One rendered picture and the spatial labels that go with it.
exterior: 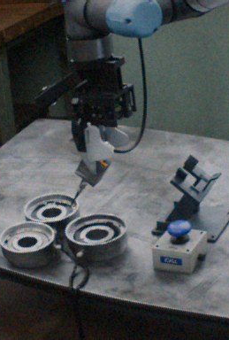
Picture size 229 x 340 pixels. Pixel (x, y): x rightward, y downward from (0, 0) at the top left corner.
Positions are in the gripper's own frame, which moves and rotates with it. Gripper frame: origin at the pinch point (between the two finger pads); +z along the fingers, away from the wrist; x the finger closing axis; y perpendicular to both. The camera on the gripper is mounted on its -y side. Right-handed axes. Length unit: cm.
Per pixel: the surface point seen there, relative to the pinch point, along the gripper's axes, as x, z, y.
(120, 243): -7.1, 10.6, 7.3
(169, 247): -8.6, 8.7, 17.1
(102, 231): -4.0, 10.9, 2.0
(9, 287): 3.4, 38.1, -31.4
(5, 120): 105, 46, -106
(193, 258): -8.2, 10.5, 21.3
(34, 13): 126, 7, -102
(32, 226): -8.4, 9.8, -9.9
